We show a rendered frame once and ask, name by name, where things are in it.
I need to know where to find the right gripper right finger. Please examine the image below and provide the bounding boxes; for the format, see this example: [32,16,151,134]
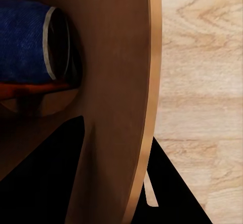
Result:
[131,137,213,224]

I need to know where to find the can of soda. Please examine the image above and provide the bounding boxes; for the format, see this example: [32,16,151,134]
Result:
[0,0,70,84]
[0,37,80,101]

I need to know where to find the trash can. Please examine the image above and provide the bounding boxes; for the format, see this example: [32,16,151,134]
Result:
[0,0,163,224]

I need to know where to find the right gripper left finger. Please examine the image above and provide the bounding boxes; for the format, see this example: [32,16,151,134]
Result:
[0,116,85,224]

